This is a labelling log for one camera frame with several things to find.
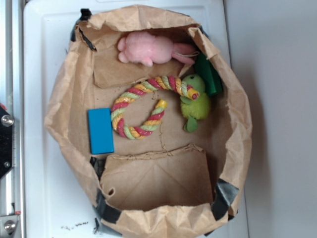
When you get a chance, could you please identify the green plush duck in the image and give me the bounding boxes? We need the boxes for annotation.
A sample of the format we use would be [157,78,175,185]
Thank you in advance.
[180,74,211,132]

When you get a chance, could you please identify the black mounting bracket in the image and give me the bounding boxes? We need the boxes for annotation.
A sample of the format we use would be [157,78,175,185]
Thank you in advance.
[0,104,14,178]

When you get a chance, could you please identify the multicolored twisted rope toy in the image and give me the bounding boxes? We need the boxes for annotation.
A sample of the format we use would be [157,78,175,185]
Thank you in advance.
[110,74,206,140]

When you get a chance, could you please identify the aluminium frame rail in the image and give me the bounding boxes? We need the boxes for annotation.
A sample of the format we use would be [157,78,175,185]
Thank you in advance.
[0,0,26,238]

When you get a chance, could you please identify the dark green block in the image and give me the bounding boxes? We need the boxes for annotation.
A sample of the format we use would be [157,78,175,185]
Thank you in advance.
[194,52,223,96]

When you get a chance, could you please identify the pink plush bunny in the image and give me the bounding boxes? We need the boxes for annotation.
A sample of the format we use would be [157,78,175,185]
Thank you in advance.
[117,31,199,67]

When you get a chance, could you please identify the blue rectangular block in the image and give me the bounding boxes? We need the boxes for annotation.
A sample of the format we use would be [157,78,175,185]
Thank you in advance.
[88,108,114,155]

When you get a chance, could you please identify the brown paper bag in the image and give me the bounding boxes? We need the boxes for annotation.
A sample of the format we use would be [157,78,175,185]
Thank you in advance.
[45,5,252,238]

